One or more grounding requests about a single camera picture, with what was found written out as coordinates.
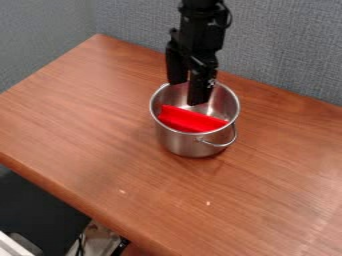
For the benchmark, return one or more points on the white object at corner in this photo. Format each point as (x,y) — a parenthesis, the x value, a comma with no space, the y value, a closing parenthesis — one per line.
(10,248)

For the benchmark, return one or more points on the grey table leg bracket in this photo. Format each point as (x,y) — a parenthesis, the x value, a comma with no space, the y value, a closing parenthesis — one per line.
(97,241)

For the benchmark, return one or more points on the stainless steel pot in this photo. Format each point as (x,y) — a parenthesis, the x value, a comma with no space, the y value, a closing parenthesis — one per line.
(189,144)

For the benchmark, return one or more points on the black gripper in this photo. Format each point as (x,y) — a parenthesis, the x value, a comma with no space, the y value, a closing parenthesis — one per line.
(195,41)

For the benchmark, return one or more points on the red rectangular block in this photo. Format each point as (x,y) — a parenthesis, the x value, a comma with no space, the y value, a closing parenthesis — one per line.
(188,121)

